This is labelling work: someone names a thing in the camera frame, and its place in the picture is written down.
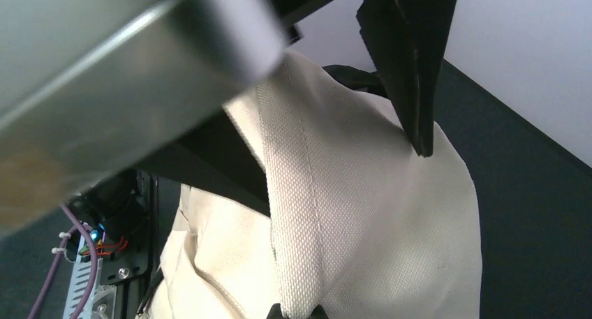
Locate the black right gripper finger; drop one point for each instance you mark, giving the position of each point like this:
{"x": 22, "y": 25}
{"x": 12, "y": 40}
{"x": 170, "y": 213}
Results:
{"x": 406, "y": 40}

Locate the beige canvas backpack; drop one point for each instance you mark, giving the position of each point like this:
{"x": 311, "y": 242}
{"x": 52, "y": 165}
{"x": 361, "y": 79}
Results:
{"x": 359, "y": 224}

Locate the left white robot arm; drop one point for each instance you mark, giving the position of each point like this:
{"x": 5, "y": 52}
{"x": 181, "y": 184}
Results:
{"x": 90, "y": 87}

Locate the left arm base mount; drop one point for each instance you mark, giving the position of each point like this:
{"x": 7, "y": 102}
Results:
{"x": 120, "y": 211}

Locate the light blue slotted cable duct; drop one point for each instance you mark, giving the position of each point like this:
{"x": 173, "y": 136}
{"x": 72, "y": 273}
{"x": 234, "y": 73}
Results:
{"x": 77, "y": 286}

